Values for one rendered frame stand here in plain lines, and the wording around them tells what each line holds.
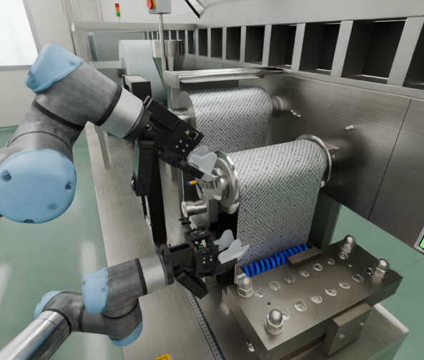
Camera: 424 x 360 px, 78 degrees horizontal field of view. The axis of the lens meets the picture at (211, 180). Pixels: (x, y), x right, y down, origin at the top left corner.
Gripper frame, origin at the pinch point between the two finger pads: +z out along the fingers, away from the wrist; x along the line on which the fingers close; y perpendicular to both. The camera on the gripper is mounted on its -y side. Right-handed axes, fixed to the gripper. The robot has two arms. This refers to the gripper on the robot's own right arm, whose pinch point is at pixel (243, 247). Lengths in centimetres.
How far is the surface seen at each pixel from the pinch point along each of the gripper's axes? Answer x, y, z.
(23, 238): 188, -109, -100
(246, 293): -8.5, -4.5, -4.1
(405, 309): 4, -109, 131
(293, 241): -0.3, -3.7, 16.1
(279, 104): 28.4, 26.0, 29.0
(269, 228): -0.3, 3.9, 7.0
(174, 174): 74, -16, 5
